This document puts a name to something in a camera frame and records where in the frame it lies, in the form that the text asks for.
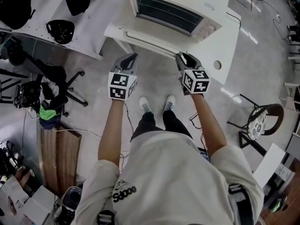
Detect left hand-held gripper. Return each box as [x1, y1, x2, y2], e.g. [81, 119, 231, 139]
[107, 52, 139, 101]

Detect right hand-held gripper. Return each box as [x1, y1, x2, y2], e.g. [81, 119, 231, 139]
[175, 53, 211, 96]

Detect person's right forearm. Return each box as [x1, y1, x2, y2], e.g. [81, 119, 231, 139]
[191, 93, 228, 158]

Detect person's left forearm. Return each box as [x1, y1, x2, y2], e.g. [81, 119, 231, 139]
[97, 99, 125, 173]

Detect white toaster oven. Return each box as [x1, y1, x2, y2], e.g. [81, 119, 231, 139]
[128, 0, 230, 44]

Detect white table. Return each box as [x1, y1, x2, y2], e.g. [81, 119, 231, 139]
[104, 8, 242, 85]

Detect person's right white shoe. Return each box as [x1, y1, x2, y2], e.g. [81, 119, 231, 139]
[163, 95, 176, 112]

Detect person's white shoe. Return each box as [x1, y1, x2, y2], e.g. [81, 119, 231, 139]
[138, 96, 153, 114]
[163, 95, 176, 112]

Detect person's left white shoe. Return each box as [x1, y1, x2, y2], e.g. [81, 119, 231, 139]
[138, 96, 153, 114]

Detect white metal shelf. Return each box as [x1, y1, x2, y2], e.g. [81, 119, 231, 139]
[0, 0, 132, 61]

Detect black office chair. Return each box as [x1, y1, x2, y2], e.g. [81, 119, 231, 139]
[0, 64, 89, 117]

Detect person's black trousers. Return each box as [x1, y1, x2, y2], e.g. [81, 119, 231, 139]
[130, 110, 193, 143]

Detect floral cushion round stool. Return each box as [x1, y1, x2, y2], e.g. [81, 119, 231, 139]
[226, 93, 285, 142]

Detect green cloth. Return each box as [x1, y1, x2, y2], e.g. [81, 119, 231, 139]
[38, 103, 61, 124]

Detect dark blue garment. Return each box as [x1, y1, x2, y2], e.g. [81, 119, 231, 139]
[38, 117, 62, 130]

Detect black bag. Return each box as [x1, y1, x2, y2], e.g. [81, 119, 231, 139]
[13, 80, 42, 109]

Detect wooden board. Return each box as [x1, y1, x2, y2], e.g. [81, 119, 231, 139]
[39, 121, 83, 196]

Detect person's white t-shirt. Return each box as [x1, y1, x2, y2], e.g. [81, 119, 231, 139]
[74, 131, 265, 225]

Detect white box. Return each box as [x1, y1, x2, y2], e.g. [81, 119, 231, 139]
[252, 142, 287, 190]

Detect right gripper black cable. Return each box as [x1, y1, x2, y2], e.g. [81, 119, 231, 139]
[188, 111, 207, 150]

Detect black metal frame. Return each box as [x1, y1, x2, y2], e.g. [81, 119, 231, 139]
[238, 131, 268, 157]

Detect black floor cable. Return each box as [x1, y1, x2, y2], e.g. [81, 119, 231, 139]
[250, 0, 282, 40]

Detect right black backpack strap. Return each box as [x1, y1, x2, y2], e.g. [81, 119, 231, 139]
[228, 183, 255, 225]

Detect black backpack strap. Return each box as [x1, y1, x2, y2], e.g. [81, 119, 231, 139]
[96, 210, 116, 225]
[228, 183, 255, 225]

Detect left black backpack strap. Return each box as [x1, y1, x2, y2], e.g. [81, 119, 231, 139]
[96, 210, 116, 225]

